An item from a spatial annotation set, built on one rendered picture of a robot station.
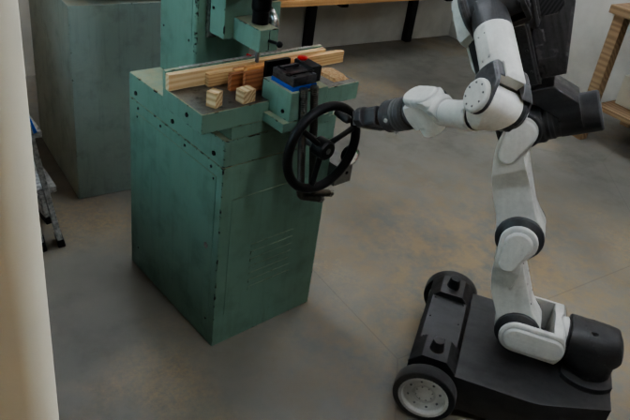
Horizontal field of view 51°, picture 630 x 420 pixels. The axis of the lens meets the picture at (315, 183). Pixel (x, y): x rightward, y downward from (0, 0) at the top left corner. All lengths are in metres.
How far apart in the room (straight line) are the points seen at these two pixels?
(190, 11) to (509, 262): 1.24
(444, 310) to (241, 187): 0.86
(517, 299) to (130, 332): 1.31
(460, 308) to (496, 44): 1.18
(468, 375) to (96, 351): 1.22
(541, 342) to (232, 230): 1.03
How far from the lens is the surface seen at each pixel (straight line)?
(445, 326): 2.36
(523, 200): 2.04
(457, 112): 1.54
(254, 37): 2.04
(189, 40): 2.20
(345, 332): 2.52
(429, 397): 2.25
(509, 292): 2.21
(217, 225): 2.08
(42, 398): 0.24
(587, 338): 2.30
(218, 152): 1.97
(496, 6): 1.61
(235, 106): 1.91
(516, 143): 1.92
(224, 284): 2.24
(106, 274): 2.71
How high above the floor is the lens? 1.69
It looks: 30 degrees down
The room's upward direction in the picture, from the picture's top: 8 degrees clockwise
